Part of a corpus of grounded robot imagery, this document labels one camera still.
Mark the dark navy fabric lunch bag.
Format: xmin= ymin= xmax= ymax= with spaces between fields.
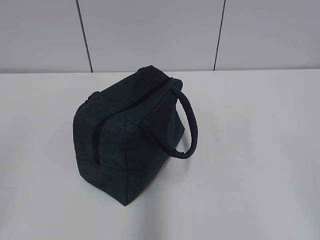
xmin=73 ymin=65 xmax=198 ymax=206

